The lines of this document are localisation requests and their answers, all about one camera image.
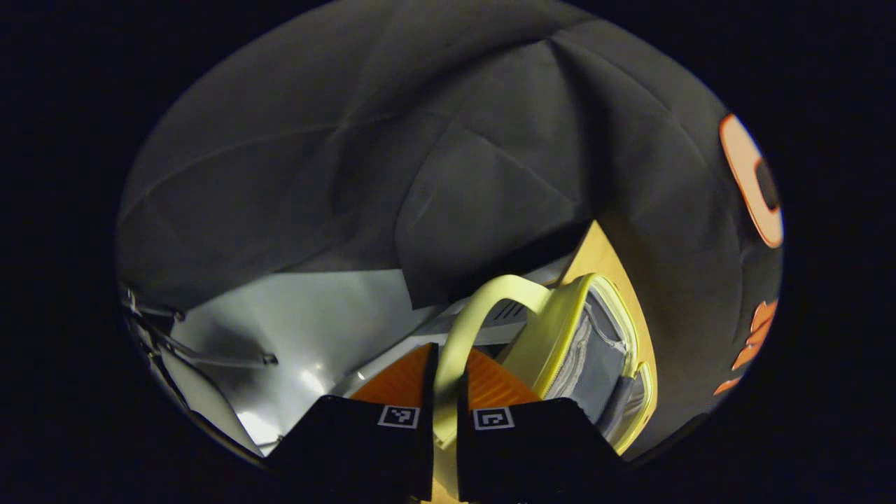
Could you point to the pale yellow suitcase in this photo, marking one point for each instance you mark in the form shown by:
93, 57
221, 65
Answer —
560, 329

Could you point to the grey metal stand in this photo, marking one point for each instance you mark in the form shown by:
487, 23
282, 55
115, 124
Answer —
210, 358

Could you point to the black backdrop cloth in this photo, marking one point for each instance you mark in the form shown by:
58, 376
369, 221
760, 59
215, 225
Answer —
420, 140

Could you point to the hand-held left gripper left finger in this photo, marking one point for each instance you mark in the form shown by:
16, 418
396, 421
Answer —
413, 455

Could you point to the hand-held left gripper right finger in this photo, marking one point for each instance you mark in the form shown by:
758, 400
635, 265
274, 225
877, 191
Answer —
476, 462

